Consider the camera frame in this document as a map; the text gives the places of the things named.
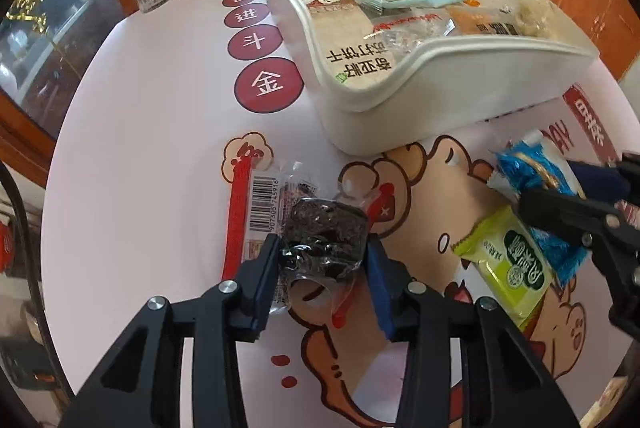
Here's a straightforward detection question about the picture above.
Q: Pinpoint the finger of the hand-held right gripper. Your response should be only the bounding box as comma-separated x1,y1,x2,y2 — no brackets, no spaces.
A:
567,151,640,209
517,189,640,334

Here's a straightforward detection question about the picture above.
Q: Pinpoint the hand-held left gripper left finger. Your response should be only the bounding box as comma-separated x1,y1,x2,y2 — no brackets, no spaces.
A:
60,233,281,428

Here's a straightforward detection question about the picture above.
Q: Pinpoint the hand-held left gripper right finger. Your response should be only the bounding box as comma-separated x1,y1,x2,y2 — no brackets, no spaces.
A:
364,233,583,428

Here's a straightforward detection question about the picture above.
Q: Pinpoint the blue snack packet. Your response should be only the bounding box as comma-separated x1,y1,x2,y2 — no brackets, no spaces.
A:
486,131,593,289

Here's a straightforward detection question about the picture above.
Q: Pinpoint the clear brownie packet red edge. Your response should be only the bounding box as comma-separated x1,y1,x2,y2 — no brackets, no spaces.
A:
222,158,396,326

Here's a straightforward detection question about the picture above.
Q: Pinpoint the white plastic bin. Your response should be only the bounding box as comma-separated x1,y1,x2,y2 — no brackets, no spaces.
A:
247,0,601,156

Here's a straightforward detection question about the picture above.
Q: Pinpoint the orange snack packet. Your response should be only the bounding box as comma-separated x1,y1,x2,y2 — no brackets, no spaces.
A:
447,1,523,39

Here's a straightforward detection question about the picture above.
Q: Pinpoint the green snack packet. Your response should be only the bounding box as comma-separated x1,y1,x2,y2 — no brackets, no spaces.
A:
452,205,556,331

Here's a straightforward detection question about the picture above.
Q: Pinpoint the clear crumpled snack packet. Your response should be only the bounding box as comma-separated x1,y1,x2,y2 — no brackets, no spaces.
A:
500,0,558,42

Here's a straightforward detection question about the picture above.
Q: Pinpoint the clear packet with red print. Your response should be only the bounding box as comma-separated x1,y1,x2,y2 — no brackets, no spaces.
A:
372,6,456,42

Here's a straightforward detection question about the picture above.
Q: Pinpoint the beige cracker packet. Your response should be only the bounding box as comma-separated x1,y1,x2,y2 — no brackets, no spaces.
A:
302,0,401,92

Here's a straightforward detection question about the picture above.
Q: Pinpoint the glass door with gold ornament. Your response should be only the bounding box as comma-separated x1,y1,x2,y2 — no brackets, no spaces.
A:
0,0,151,189

